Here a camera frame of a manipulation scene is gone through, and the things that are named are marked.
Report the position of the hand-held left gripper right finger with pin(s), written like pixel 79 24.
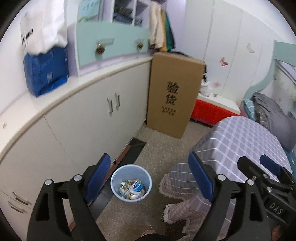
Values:
pixel 201 176

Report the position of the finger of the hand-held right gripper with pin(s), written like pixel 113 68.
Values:
pixel 270 163
pixel 251 169

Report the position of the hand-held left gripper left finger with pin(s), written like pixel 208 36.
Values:
pixel 98 176

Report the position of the blue plastic trash bin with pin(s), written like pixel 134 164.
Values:
pixel 115 187

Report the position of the blue yellow white carton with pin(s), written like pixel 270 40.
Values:
pixel 137 186

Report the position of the pink lace table skirt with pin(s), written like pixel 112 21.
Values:
pixel 182 204

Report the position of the grey checkered tablecloth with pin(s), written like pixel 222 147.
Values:
pixel 235 139

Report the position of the black floor mat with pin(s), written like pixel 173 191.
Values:
pixel 133 150

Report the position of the grey duvet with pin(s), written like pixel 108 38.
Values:
pixel 275 120

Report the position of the blue plaid pillow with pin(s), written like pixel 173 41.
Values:
pixel 248 109

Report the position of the white low cabinet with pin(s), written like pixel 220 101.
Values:
pixel 81 115

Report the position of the red storage bench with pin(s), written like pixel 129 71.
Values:
pixel 212 111

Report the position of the large cardboard box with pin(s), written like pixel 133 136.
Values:
pixel 171 97

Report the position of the white plastic bag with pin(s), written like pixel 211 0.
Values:
pixel 206 89

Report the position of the pink flower sticker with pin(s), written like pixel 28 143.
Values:
pixel 216 84

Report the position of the pink butterfly sticker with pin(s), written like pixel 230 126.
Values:
pixel 223 61

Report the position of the blue tissue pack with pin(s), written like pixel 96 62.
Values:
pixel 46 71

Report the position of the white butterfly sticker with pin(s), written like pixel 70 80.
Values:
pixel 249 47

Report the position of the teal drawer unit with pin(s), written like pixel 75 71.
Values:
pixel 111 44

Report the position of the yellow hanging garment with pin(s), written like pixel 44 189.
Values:
pixel 163 48

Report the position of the white wardrobe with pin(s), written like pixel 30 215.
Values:
pixel 231 34

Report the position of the green hanging garment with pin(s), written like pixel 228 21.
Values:
pixel 170 32

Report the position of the beige hanging jacket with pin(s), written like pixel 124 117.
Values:
pixel 156 27

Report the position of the white paper shopping bag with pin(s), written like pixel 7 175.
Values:
pixel 44 25

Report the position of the folded jeans stack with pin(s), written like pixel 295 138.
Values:
pixel 123 16

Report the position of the teal bunk bed frame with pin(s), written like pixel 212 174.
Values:
pixel 266 78

